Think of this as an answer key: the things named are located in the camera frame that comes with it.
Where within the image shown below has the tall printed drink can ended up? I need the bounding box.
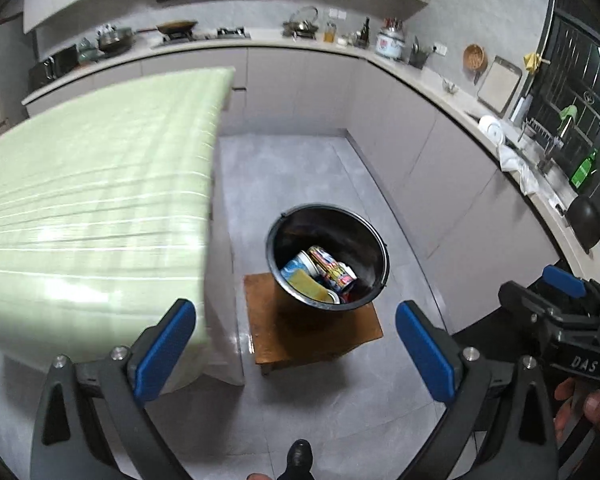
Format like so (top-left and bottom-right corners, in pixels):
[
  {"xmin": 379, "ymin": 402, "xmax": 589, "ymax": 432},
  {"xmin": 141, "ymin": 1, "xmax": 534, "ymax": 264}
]
[{"xmin": 308, "ymin": 246, "xmax": 356, "ymax": 295}]

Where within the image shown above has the yellow cloth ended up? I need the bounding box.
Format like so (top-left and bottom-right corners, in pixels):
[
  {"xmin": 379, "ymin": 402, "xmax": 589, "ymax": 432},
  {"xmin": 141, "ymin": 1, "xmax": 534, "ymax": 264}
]
[{"xmin": 286, "ymin": 269, "xmax": 335, "ymax": 304}]

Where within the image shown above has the black trash bucket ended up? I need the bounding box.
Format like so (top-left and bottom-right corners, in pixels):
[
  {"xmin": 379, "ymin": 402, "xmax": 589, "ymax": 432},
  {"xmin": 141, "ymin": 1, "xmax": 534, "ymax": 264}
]
[{"xmin": 265, "ymin": 204, "xmax": 390, "ymax": 312}]

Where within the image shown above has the right human hand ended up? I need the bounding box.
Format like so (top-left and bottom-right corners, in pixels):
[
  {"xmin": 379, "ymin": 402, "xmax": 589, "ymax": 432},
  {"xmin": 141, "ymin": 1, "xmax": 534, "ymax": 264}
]
[{"xmin": 554, "ymin": 378, "xmax": 600, "ymax": 442}]

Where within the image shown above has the black wok on counter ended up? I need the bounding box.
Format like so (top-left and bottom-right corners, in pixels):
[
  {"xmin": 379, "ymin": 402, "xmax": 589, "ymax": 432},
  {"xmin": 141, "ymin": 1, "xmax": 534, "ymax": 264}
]
[{"xmin": 565, "ymin": 195, "xmax": 600, "ymax": 254}]

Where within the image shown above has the green bottle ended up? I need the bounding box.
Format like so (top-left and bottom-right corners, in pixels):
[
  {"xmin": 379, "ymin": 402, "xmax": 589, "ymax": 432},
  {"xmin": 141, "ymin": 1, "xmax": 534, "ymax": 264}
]
[{"xmin": 570, "ymin": 150, "xmax": 597, "ymax": 191}]

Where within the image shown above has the white dish cloth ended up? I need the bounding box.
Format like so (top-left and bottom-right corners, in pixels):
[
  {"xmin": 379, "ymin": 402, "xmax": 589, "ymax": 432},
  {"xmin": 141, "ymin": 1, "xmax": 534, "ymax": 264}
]
[{"xmin": 496, "ymin": 143, "xmax": 540, "ymax": 196}]

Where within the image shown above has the white plate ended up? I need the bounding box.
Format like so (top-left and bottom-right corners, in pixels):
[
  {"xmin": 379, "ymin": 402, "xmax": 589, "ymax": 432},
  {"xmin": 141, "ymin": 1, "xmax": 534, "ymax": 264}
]
[{"xmin": 478, "ymin": 115, "xmax": 505, "ymax": 145}]

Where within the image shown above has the metal baking tray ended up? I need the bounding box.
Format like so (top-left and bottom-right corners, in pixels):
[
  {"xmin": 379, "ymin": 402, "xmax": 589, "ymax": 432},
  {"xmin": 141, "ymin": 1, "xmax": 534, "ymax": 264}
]
[{"xmin": 477, "ymin": 55, "xmax": 522, "ymax": 117}]

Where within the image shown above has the blue white paper cup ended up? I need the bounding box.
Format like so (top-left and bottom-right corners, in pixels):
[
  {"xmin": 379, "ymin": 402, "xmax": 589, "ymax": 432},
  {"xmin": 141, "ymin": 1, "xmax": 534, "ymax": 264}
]
[{"xmin": 280, "ymin": 250, "xmax": 318, "ymax": 281}]

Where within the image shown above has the green checked tablecloth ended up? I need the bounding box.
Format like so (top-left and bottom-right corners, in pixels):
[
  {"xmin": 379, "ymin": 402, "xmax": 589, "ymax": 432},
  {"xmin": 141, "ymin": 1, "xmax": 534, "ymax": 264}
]
[{"xmin": 0, "ymin": 67, "xmax": 234, "ymax": 391}]

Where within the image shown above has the black shoe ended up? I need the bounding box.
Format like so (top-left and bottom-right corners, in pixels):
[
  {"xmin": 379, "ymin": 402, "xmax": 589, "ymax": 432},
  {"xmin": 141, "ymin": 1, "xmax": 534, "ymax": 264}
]
[{"xmin": 277, "ymin": 439, "xmax": 314, "ymax": 480}]

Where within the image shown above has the round bamboo basket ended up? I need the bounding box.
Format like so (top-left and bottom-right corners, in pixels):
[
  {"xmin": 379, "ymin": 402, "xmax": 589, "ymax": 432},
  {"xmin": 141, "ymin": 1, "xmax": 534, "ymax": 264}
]
[{"xmin": 463, "ymin": 44, "xmax": 488, "ymax": 73}]

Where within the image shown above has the utensil holder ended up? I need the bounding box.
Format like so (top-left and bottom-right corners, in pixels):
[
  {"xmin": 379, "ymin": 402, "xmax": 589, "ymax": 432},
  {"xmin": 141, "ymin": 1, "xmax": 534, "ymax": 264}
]
[{"xmin": 407, "ymin": 37, "xmax": 437, "ymax": 70}]

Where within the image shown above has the white rice cooker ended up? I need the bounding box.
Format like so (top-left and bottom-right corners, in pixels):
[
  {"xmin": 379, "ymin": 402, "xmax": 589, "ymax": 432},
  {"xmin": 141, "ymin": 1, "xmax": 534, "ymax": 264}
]
[{"xmin": 375, "ymin": 18, "xmax": 405, "ymax": 61}]

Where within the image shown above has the dark sauce bottle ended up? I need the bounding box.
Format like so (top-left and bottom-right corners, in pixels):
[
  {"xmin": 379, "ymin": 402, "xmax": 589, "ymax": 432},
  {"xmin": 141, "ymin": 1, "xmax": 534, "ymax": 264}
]
[{"xmin": 356, "ymin": 18, "xmax": 370, "ymax": 49}]

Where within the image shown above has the oil bottle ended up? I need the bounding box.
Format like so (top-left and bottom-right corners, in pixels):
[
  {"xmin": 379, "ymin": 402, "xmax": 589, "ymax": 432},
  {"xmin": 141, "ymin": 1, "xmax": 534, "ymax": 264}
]
[{"xmin": 323, "ymin": 22, "xmax": 337, "ymax": 44}]

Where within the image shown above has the black microwave oven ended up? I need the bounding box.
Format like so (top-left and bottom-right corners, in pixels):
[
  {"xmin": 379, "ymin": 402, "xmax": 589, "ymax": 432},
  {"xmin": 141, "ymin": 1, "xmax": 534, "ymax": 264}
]
[{"xmin": 28, "ymin": 44, "xmax": 79, "ymax": 92}]

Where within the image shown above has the green ceramic jar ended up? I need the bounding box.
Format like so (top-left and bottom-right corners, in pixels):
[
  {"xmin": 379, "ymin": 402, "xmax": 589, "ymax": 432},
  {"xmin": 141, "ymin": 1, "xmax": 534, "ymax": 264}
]
[{"xmin": 76, "ymin": 37, "xmax": 100, "ymax": 65}]

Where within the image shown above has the gas stove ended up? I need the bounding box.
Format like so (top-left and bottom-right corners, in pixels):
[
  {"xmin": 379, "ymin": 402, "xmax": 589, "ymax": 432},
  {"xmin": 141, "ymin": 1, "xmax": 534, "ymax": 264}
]
[{"xmin": 150, "ymin": 27, "xmax": 251, "ymax": 50}]

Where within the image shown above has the grey lidded pot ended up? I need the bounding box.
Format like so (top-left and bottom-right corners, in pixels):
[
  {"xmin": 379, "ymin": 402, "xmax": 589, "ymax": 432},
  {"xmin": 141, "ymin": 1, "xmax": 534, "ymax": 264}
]
[{"xmin": 96, "ymin": 24, "xmax": 134, "ymax": 55}]

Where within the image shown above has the wok with handle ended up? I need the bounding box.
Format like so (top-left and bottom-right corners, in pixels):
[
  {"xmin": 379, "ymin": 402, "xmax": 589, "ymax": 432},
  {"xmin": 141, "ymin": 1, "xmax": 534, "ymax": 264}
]
[{"xmin": 134, "ymin": 21, "xmax": 198, "ymax": 41}]

